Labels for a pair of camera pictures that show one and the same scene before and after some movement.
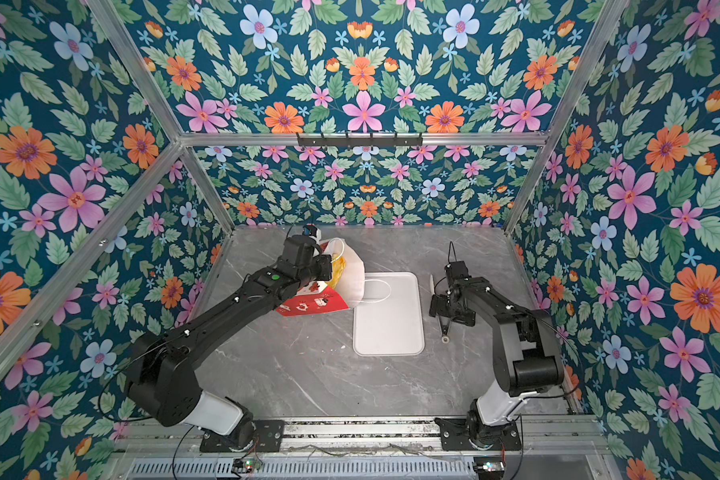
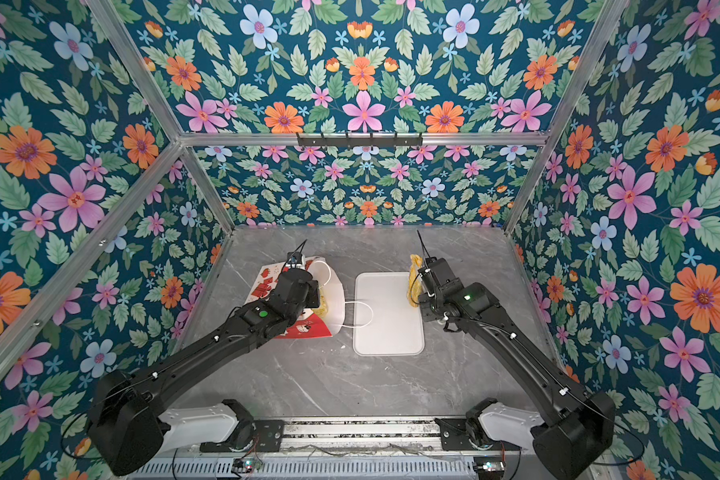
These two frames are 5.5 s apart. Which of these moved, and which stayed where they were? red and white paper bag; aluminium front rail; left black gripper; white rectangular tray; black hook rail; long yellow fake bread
Moved: red and white paper bag; left black gripper; long yellow fake bread
Stayed: white rectangular tray; aluminium front rail; black hook rail
